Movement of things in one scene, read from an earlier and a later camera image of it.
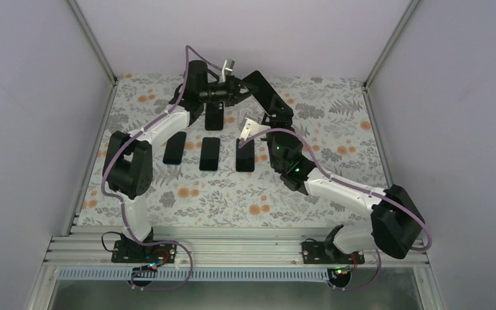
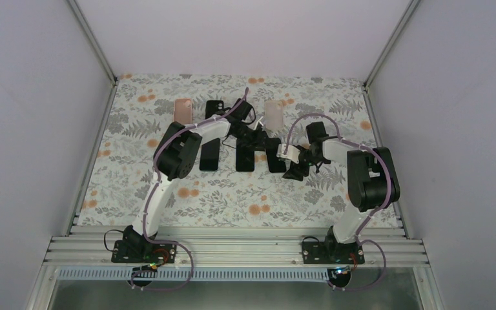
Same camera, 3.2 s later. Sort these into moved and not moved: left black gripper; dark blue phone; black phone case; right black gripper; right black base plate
Moved: right black gripper; left black gripper
Not moved: black phone case; dark blue phone; right black base plate
